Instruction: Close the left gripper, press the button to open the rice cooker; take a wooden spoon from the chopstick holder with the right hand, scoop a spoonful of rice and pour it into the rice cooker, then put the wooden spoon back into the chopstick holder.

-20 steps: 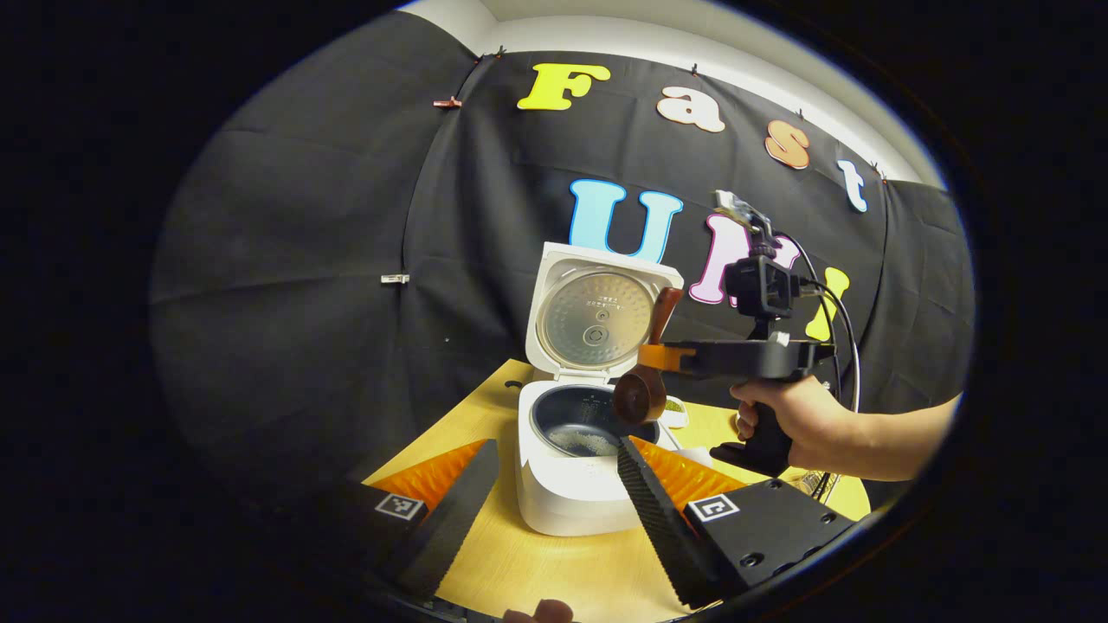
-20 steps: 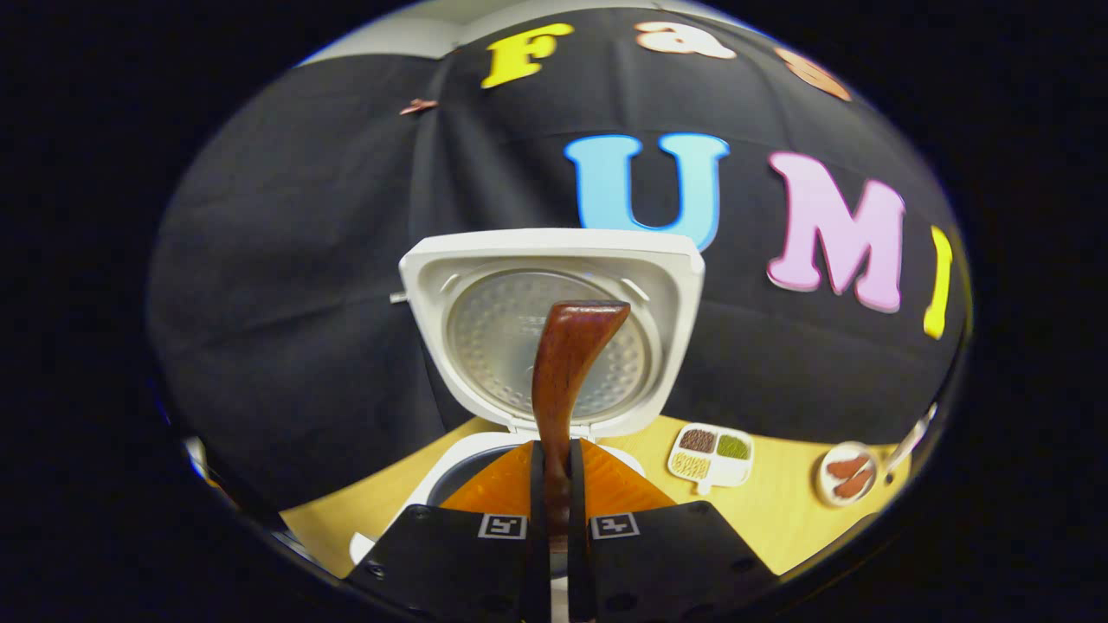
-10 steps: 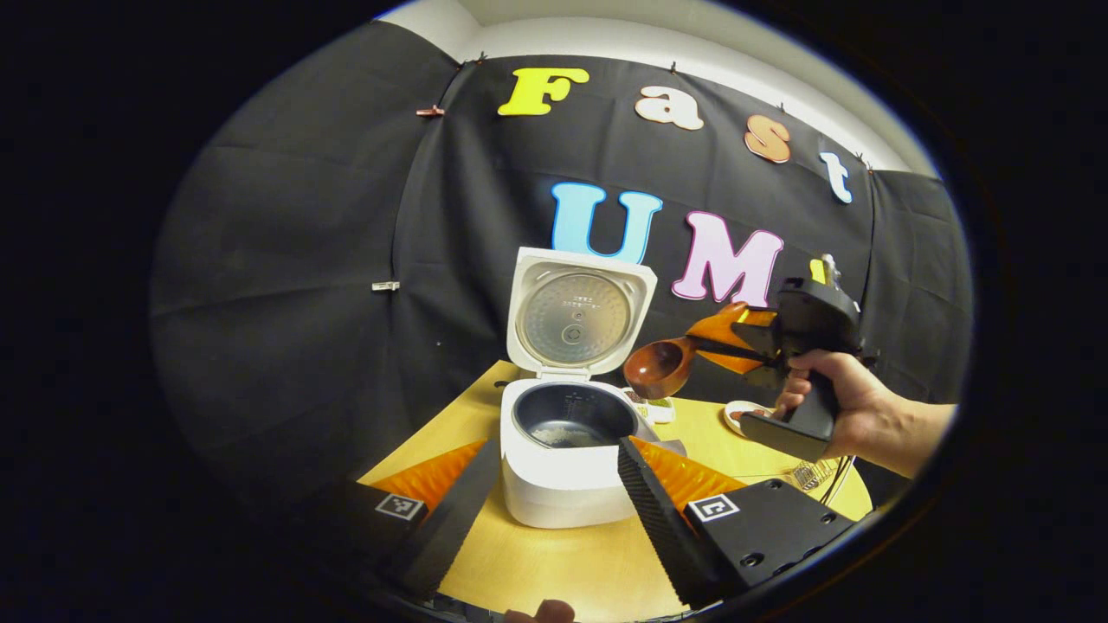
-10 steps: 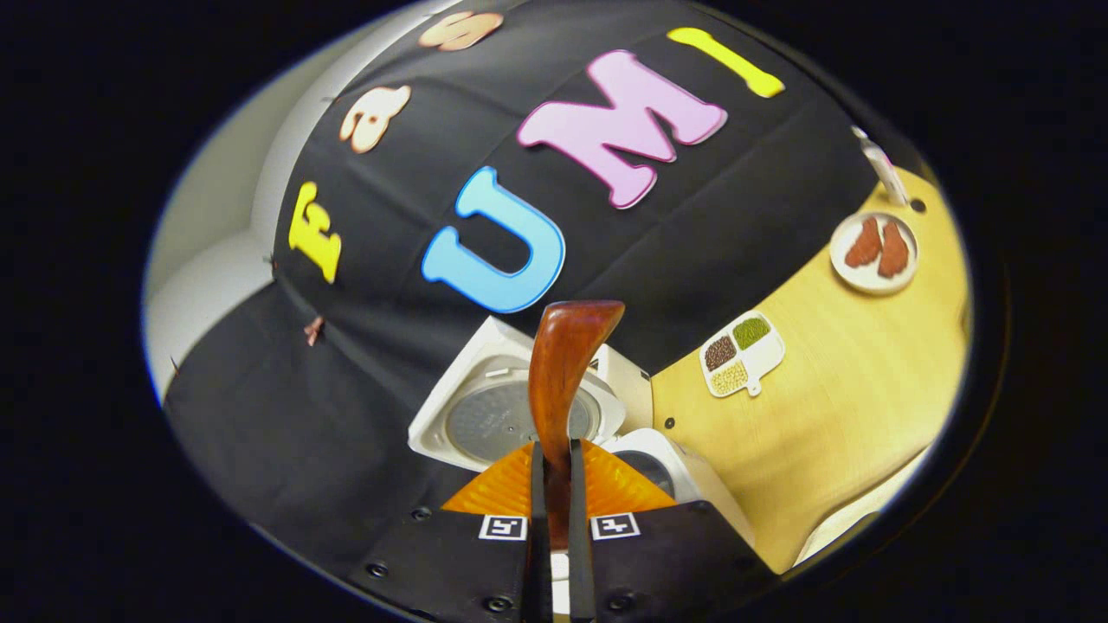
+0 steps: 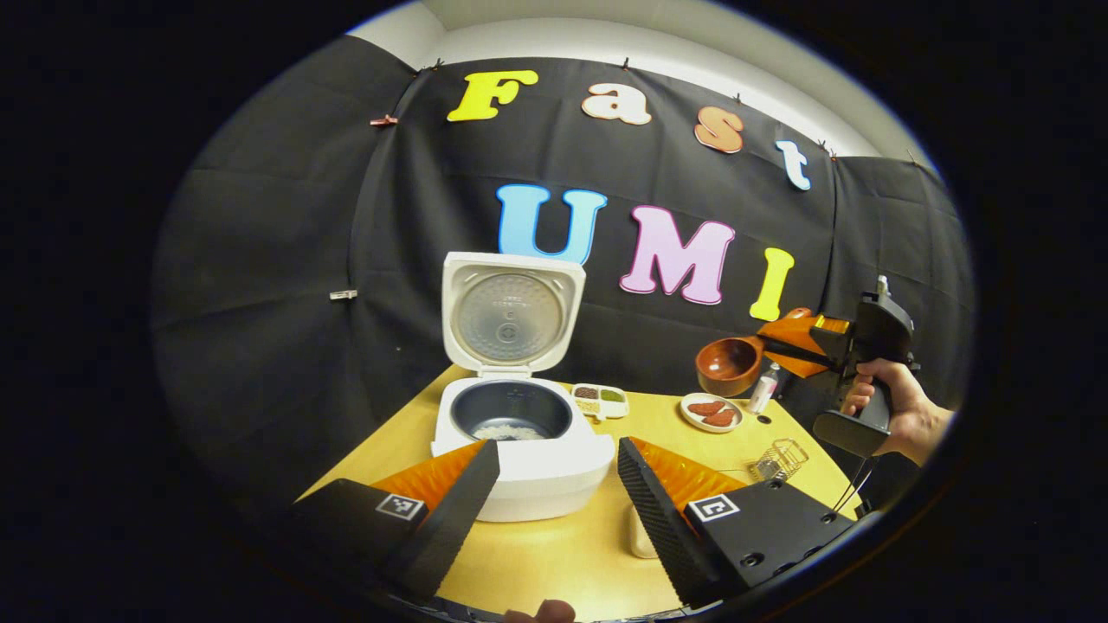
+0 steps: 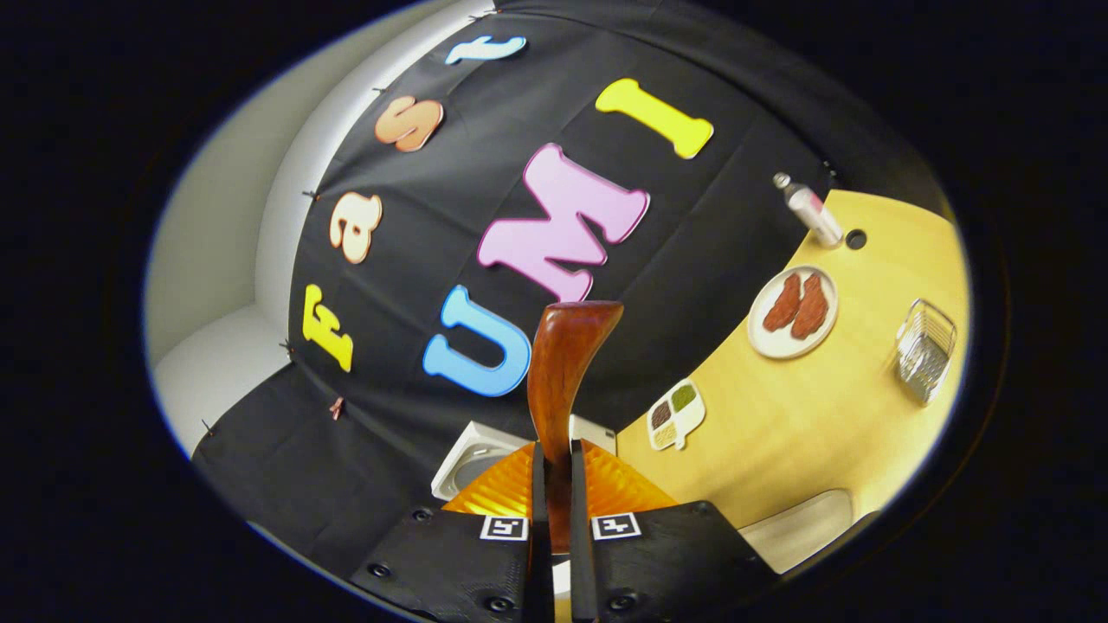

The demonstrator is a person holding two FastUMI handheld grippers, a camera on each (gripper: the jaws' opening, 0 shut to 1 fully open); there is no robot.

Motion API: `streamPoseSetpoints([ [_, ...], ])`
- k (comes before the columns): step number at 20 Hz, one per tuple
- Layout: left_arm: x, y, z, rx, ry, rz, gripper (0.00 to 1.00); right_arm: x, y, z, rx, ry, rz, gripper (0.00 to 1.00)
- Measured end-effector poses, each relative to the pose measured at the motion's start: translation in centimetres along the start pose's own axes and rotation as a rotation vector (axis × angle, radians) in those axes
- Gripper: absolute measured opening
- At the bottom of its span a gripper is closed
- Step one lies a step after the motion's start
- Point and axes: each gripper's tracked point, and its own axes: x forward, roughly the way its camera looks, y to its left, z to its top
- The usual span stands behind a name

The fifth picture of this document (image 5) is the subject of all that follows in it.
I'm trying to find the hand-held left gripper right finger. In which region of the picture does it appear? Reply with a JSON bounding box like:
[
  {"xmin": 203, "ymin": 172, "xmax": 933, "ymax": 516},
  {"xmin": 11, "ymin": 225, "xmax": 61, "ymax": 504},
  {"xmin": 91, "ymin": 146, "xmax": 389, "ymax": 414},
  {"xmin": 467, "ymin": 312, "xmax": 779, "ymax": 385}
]
[{"xmin": 616, "ymin": 435, "xmax": 886, "ymax": 609}]

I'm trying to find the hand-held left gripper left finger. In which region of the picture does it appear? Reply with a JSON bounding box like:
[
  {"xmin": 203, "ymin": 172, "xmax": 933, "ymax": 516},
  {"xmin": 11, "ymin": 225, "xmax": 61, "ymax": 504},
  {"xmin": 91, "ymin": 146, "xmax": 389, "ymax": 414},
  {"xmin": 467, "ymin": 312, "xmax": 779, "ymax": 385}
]
[{"xmin": 290, "ymin": 438, "xmax": 501, "ymax": 604}]

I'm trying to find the brown wooden spoon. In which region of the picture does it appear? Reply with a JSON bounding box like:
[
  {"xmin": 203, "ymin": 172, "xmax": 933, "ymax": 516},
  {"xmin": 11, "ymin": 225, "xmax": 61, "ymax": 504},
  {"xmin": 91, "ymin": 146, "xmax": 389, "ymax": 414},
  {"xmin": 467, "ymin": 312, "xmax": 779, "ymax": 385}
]
[{"xmin": 695, "ymin": 306, "xmax": 816, "ymax": 399}]

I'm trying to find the metal wire chopstick holder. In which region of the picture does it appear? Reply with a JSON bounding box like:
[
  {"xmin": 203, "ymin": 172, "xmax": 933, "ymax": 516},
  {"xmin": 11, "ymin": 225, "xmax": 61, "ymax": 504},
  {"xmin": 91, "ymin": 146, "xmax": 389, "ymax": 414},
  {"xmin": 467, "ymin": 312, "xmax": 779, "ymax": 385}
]
[{"xmin": 750, "ymin": 438, "xmax": 810, "ymax": 483}]

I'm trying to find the white rice cooker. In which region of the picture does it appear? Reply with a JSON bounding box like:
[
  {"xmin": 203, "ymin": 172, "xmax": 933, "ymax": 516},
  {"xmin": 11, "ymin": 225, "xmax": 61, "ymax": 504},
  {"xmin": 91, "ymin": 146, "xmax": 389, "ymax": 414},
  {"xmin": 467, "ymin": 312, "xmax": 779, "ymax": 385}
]
[{"xmin": 430, "ymin": 251, "xmax": 617, "ymax": 523}]

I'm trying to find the scoop of white rice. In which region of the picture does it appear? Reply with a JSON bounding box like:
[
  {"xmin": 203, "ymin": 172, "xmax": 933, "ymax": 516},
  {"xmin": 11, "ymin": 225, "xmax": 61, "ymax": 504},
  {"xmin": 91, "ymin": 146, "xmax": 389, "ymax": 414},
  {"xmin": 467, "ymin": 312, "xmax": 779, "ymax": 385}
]
[{"xmin": 472, "ymin": 422, "xmax": 548, "ymax": 441}]

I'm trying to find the clear bottle pink label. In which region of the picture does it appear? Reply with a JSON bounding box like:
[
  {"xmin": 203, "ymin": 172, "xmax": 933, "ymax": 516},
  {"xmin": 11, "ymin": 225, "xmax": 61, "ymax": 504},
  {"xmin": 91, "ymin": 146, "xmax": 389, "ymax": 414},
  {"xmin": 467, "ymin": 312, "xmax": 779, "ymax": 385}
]
[{"xmin": 748, "ymin": 362, "xmax": 782, "ymax": 415}]

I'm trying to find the white round plate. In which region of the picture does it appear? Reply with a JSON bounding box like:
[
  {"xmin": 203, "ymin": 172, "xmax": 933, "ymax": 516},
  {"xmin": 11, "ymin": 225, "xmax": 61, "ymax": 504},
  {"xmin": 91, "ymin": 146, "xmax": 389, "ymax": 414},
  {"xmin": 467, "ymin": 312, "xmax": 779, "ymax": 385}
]
[{"xmin": 680, "ymin": 392, "xmax": 744, "ymax": 434}]

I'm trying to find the white divided dish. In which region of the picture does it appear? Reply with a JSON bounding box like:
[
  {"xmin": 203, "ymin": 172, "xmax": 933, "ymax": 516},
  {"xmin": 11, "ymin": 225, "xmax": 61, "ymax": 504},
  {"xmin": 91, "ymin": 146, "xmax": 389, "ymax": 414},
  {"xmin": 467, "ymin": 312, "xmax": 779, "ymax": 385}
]
[{"xmin": 571, "ymin": 382, "xmax": 630, "ymax": 422}]

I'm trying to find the black backdrop cloth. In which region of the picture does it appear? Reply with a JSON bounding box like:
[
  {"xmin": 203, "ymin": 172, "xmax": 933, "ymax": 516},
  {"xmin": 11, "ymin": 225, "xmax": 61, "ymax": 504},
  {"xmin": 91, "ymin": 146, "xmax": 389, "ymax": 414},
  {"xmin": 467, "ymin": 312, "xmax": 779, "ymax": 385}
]
[{"xmin": 151, "ymin": 35, "xmax": 976, "ymax": 520}]

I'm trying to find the thin black cable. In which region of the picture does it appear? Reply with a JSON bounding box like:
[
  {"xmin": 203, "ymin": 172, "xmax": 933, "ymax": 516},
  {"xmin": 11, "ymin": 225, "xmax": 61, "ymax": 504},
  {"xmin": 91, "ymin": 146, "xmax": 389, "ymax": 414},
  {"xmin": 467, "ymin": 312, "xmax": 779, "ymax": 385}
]
[{"xmin": 829, "ymin": 457, "xmax": 877, "ymax": 517}]

